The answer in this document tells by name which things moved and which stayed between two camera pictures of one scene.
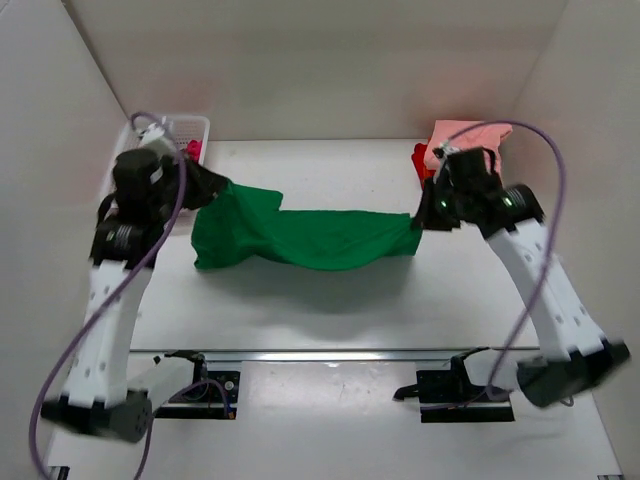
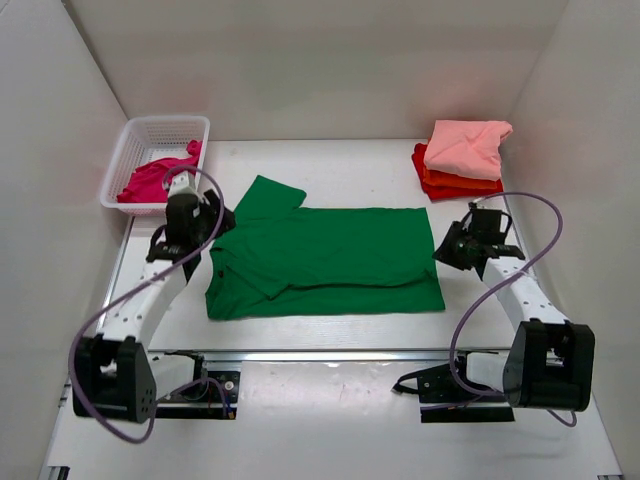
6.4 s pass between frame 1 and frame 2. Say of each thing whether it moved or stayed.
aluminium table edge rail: stayed
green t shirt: moved
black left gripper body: moved
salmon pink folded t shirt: stayed
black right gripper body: moved
